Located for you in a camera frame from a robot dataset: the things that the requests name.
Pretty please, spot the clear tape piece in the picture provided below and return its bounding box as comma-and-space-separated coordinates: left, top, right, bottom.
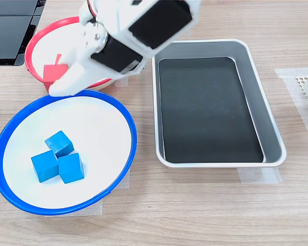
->
237, 168, 283, 184
45, 198, 103, 217
114, 76, 129, 87
110, 174, 130, 190

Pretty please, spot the red-rimmed white plate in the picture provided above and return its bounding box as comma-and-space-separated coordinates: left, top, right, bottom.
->
25, 16, 117, 91

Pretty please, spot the blue-rimmed white plate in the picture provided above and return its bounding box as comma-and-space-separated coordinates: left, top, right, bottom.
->
0, 89, 138, 216

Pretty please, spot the blue cube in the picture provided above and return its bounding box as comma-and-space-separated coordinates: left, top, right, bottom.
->
30, 150, 60, 183
58, 153, 85, 184
44, 130, 74, 158

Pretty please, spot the black flat electronic device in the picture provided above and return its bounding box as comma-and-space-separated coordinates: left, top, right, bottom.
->
0, 0, 47, 67

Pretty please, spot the black tray mat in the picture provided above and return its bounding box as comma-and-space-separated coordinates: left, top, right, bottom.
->
158, 57, 264, 163

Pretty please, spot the steel tray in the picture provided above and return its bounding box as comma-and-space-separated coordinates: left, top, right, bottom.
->
151, 38, 287, 169

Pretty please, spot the red black servo cable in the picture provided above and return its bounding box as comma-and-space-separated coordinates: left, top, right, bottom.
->
88, 0, 98, 24

